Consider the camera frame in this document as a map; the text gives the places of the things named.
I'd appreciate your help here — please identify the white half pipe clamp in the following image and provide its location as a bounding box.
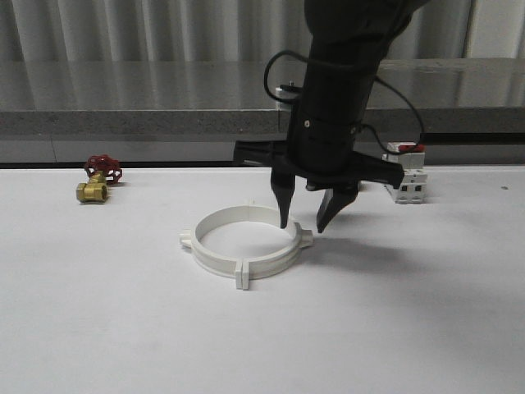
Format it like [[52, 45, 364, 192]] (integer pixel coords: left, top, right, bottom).
[[235, 205, 313, 290], [179, 205, 249, 290]]

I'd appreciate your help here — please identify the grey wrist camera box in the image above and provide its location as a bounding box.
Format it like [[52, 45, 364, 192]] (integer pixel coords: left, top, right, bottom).
[[275, 81, 303, 112]]

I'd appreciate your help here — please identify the brass valve with red handwheel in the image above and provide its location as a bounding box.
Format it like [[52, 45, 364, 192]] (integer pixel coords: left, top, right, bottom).
[[76, 154, 122, 203]]

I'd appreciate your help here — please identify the grey stone counter ledge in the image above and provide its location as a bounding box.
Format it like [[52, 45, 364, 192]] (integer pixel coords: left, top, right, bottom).
[[1, 59, 524, 167]]

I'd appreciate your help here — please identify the white circuit breaker red switch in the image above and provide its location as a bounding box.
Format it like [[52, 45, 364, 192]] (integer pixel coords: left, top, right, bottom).
[[382, 142, 427, 204]]

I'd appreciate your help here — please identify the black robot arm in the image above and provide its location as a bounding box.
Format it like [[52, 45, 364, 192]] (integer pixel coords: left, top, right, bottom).
[[234, 1, 426, 232]]

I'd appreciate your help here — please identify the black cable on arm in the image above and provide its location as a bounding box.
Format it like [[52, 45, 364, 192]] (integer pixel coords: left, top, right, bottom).
[[262, 49, 425, 153]]

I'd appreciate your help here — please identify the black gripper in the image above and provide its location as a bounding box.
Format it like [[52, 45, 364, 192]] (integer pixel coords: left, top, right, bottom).
[[234, 107, 404, 233]]

